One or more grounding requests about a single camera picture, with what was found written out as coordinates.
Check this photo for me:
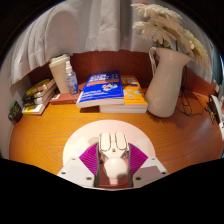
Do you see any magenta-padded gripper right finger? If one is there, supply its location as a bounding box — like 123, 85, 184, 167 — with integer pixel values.
126, 142, 169, 188

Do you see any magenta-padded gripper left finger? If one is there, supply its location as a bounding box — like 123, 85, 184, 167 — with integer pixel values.
57, 142, 101, 188

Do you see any white computer mouse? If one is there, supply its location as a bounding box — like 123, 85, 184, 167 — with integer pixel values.
98, 131, 130, 179

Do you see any round pink cartoon mouse pad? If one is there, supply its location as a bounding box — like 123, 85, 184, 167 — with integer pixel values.
62, 119, 156, 188

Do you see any red-brown book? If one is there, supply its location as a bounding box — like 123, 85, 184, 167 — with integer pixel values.
49, 82, 88, 106

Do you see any orange book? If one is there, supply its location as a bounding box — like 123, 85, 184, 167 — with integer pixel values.
99, 75, 149, 115

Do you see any white ceramic pitcher vase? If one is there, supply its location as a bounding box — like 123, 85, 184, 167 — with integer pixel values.
144, 46, 194, 119

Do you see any blue book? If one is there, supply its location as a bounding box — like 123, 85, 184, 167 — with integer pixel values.
75, 70, 125, 109

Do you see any clear spray bottle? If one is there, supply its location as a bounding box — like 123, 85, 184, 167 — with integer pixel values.
64, 60, 80, 97

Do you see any white device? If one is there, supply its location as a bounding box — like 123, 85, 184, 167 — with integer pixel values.
208, 93, 224, 129

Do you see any cream tumbler with lid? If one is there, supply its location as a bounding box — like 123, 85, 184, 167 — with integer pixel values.
48, 53, 72, 95

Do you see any white flower bouquet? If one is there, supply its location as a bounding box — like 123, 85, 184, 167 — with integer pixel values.
130, 2, 210, 69

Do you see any white pleated curtain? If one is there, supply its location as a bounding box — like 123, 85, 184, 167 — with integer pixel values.
9, 0, 214, 88

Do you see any black cable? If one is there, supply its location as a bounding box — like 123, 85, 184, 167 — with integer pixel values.
175, 64, 218, 126

